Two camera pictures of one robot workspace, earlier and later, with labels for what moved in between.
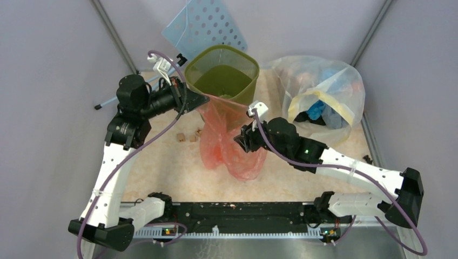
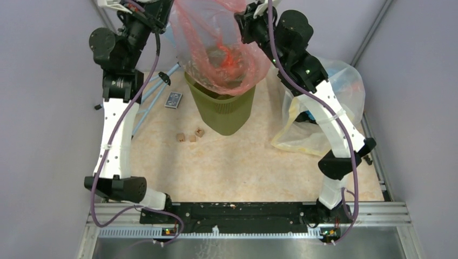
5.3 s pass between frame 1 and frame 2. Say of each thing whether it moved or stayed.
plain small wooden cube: stayed
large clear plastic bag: stayed
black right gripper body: moved
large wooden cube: stayed
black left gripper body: moved
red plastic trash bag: moved
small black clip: stayed
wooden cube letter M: stayed
